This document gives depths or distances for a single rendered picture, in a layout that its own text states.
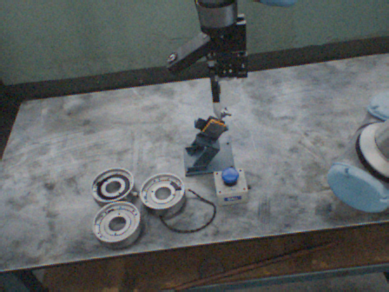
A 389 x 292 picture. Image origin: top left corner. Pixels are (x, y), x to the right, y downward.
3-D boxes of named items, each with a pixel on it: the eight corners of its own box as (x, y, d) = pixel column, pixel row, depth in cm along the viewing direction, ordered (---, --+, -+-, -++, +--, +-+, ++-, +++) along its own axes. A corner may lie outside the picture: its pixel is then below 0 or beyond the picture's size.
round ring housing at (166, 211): (147, 224, 92) (144, 214, 89) (140, 190, 99) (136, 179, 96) (191, 211, 93) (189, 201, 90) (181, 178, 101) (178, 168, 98)
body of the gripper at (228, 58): (247, 81, 82) (247, 27, 74) (206, 86, 83) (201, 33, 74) (243, 60, 88) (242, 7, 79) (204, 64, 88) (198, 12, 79)
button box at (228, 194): (218, 207, 94) (217, 194, 90) (214, 183, 99) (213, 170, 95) (253, 202, 94) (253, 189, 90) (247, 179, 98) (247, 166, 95)
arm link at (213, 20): (197, 10, 71) (194, -10, 77) (200, 34, 74) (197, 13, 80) (240, 5, 71) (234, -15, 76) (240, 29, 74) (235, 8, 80)
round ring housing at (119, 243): (150, 236, 90) (147, 226, 87) (106, 260, 87) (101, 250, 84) (133, 204, 96) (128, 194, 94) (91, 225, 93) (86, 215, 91)
